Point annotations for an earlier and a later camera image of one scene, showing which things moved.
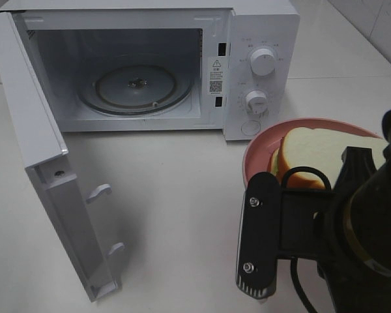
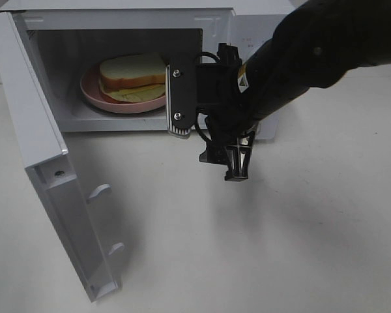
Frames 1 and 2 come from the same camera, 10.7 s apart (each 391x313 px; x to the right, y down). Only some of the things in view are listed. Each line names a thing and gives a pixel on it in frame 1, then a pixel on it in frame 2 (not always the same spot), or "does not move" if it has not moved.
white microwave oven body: (169, 65) does not move
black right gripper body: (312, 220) to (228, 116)
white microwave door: (49, 168) does not move
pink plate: (259, 156) to (90, 90)
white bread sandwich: (322, 149) to (133, 78)
